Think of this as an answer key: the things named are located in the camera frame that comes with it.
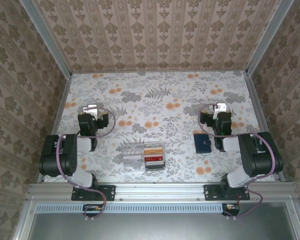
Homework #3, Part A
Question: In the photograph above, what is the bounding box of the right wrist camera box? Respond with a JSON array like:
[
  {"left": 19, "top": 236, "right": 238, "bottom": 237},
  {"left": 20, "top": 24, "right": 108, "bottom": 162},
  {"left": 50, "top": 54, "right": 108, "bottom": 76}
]
[{"left": 213, "top": 102, "right": 227, "bottom": 120}]

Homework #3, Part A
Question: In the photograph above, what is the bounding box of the black cable port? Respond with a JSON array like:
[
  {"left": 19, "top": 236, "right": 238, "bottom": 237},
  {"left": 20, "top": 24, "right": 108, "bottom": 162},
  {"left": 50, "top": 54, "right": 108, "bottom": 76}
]
[
  {"left": 82, "top": 203, "right": 104, "bottom": 218},
  {"left": 221, "top": 203, "right": 241, "bottom": 217}
]

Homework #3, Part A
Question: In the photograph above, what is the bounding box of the navy blue card holder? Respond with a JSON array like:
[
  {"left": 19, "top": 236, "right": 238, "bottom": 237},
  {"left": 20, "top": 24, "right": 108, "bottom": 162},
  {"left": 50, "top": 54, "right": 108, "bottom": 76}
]
[{"left": 193, "top": 133, "right": 213, "bottom": 154}]

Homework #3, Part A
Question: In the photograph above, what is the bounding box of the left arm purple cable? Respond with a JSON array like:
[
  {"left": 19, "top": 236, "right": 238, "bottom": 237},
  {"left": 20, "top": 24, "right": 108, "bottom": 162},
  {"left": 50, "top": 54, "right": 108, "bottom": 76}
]
[{"left": 55, "top": 107, "right": 117, "bottom": 222}]

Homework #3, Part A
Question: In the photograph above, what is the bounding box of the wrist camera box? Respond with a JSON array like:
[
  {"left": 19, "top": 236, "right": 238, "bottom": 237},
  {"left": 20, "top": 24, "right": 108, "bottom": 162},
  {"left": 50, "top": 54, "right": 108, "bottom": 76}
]
[
  {"left": 213, "top": 102, "right": 227, "bottom": 120},
  {"left": 83, "top": 104, "right": 98, "bottom": 120}
]

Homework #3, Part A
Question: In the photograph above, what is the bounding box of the black card stack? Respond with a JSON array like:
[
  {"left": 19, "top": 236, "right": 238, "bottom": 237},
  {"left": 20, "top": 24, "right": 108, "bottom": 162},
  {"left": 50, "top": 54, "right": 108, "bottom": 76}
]
[{"left": 145, "top": 161, "right": 165, "bottom": 171}]

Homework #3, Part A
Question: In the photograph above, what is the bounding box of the slotted grey cable duct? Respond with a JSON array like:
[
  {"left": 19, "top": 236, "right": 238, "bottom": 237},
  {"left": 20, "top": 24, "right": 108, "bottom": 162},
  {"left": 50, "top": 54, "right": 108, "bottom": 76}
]
[{"left": 36, "top": 202, "right": 226, "bottom": 214}]

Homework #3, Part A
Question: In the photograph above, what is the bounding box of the aluminium cross rail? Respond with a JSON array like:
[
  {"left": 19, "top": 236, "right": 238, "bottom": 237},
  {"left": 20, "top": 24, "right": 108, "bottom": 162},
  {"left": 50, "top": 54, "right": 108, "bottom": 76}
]
[{"left": 27, "top": 182, "right": 296, "bottom": 201}]

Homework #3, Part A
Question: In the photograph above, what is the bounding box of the aluminium corner post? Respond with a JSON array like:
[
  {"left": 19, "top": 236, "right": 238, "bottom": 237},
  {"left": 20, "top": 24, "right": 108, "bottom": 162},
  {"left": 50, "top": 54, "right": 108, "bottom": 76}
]
[
  {"left": 244, "top": 0, "right": 296, "bottom": 76},
  {"left": 18, "top": 0, "right": 73, "bottom": 77}
]

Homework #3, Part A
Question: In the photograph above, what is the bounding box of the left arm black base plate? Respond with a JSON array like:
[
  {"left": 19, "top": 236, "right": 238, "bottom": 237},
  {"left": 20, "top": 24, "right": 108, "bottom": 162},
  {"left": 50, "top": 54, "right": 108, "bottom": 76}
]
[{"left": 71, "top": 184, "right": 116, "bottom": 201}]

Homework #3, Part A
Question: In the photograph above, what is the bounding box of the aluminium side rail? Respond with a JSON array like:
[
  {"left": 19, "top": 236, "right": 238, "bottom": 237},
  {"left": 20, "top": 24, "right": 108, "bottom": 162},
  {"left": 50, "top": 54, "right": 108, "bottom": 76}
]
[
  {"left": 243, "top": 71, "right": 286, "bottom": 183},
  {"left": 36, "top": 72, "right": 73, "bottom": 183}
]

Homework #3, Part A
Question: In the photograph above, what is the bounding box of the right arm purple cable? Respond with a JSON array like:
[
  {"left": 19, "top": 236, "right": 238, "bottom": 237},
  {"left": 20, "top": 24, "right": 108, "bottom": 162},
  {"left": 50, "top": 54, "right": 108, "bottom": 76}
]
[{"left": 198, "top": 103, "right": 277, "bottom": 221}]

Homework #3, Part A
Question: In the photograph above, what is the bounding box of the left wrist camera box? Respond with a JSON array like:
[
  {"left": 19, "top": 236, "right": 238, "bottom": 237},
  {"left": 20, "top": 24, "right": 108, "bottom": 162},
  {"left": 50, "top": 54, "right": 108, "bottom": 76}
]
[{"left": 83, "top": 104, "right": 98, "bottom": 120}]

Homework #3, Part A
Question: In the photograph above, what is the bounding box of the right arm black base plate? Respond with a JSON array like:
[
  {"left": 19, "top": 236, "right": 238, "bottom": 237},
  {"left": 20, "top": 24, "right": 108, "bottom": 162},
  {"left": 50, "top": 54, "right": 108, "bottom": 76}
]
[{"left": 204, "top": 184, "right": 251, "bottom": 201}]

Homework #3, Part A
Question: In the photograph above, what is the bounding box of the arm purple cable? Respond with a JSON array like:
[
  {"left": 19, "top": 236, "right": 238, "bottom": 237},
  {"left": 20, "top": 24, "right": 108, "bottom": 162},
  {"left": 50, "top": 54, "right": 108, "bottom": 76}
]
[
  {"left": 198, "top": 103, "right": 277, "bottom": 221},
  {"left": 55, "top": 107, "right": 117, "bottom": 222}
]

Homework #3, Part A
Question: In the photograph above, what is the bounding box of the gold card stack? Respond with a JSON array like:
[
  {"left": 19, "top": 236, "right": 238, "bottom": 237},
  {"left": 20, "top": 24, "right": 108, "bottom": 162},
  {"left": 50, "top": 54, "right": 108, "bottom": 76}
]
[{"left": 144, "top": 147, "right": 164, "bottom": 156}]

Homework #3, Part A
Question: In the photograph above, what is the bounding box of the clear acrylic card organizer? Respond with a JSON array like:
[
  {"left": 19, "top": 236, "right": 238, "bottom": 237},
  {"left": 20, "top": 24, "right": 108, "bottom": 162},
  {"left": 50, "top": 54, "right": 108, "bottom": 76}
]
[{"left": 116, "top": 141, "right": 167, "bottom": 172}]

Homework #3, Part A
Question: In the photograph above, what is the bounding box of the grey metal panel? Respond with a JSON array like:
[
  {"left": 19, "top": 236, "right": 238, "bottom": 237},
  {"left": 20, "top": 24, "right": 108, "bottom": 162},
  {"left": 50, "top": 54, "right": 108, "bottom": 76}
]
[{"left": 13, "top": 201, "right": 300, "bottom": 240}]

